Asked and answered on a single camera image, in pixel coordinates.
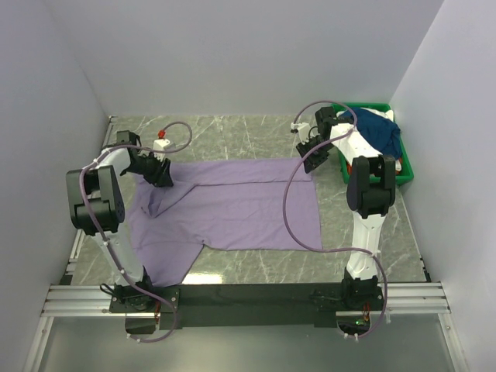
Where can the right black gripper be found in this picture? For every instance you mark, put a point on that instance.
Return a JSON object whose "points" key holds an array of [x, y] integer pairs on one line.
{"points": [[311, 162]]}

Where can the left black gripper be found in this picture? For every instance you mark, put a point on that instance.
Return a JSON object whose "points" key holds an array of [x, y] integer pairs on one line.
{"points": [[161, 176]]}

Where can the purple t shirt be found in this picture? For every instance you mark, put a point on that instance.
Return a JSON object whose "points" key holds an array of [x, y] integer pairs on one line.
{"points": [[268, 204]]}

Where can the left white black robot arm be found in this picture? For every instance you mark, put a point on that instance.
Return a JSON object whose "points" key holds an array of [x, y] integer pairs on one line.
{"points": [[97, 209]]}

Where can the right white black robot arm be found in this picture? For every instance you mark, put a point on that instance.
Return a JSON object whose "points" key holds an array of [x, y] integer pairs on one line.
{"points": [[369, 140]]}

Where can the orange t shirt in bin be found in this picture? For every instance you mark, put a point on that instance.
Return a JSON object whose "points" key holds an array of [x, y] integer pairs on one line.
{"points": [[349, 170]]}

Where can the dark blue t shirt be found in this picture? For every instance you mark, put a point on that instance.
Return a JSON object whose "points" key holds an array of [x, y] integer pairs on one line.
{"points": [[379, 131]]}

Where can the green plastic bin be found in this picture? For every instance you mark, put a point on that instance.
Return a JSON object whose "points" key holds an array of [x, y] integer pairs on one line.
{"points": [[405, 170]]}

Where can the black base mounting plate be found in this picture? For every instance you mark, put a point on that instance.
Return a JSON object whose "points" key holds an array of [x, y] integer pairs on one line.
{"points": [[203, 305]]}

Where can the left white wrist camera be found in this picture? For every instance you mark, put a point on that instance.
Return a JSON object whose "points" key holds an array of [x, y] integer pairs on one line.
{"points": [[161, 144]]}

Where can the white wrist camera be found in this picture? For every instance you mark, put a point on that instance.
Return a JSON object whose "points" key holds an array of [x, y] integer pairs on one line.
{"points": [[161, 144], [302, 129]]}

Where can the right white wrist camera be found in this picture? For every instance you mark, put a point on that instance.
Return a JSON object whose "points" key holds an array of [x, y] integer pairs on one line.
{"points": [[302, 129]]}

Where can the aluminium rail frame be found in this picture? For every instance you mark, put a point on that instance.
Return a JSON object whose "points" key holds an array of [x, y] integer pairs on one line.
{"points": [[75, 334]]}

